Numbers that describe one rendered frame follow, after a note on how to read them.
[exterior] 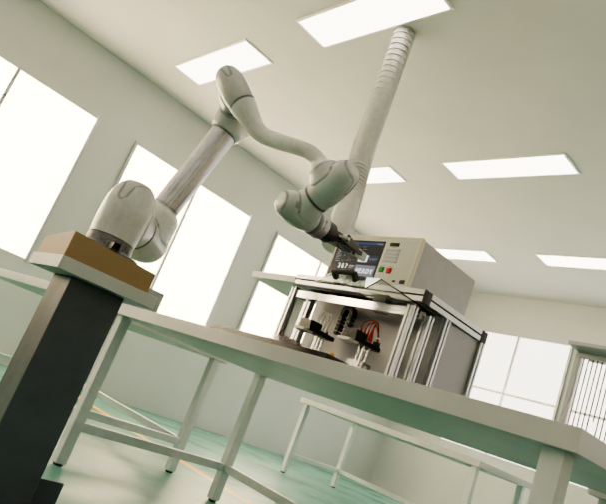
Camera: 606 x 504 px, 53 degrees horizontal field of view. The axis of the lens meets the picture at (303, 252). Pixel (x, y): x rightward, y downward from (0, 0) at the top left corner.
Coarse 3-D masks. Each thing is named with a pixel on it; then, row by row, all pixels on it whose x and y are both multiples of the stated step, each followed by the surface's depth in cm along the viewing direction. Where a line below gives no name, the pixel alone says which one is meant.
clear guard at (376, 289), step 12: (324, 276) 211; (348, 276) 205; (360, 276) 202; (360, 288) 217; (372, 288) 210; (384, 288) 204; (372, 300) 228; (384, 300) 220; (396, 300) 213; (408, 300) 207
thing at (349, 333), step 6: (348, 330) 215; (354, 330) 213; (360, 330) 214; (342, 336) 213; (348, 336) 214; (354, 336) 212; (360, 336) 214; (366, 336) 216; (348, 342) 217; (354, 342) 212; (360, 342) 213; (366, 342) 215; (360, 348) 221; (366, 348) 221; (372, 348) 218; (378, 348) 220; (366, 354) 218; (366, 360) 217
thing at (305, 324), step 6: (306, 318) 233; (300, 324) 234; (306, 324) 232; (312, 324) 231; (318, 324) 233; (300, 330) 234; (306, 330) 230; (312, 330) 231; (318, 330) 233; (318, 336) 239; (324, 336) 235; (330, 336) 237; (318, 342) 237; (318, 348) 236
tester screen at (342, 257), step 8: (360, 248) 242; (368, 248) 239; (376, 248) 236; (336, 256) 250; (344, 256) 247; (352, 256) 244; (336, 264) 248; (352, 264) 241; (360, 264) 238; (368, 264) 235; (376, 264) 232; (328, 272) 249
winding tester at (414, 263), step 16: (368, 240) 241; (384, 240) 235; (400, 240) 229; (416, 240) 224; (384, 256) 231; (400, 256) 226; (416, 256) 220; (432, 256) 226; (384, 272) 228; (400, 272) 222; (416, 272) 220; (432, 272) 227; (448, 272) 233; (432, 288) 227; (448, 288) 234; (464, 288) 241; (448, 304) 234; (464, 304) 241
